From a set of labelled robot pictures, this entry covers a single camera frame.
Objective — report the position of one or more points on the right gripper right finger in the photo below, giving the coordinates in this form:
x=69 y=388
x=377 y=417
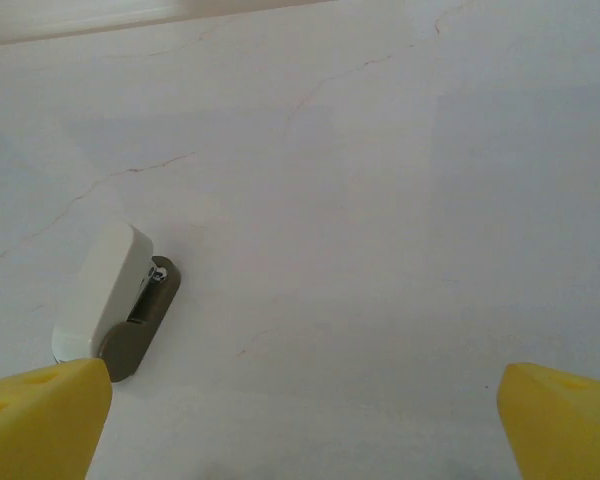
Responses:
x=565 y=430

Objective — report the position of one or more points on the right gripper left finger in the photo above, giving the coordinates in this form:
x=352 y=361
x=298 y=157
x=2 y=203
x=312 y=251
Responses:
x=40 y=425

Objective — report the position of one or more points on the small silver metal part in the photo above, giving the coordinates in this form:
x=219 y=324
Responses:
x=105 y=280

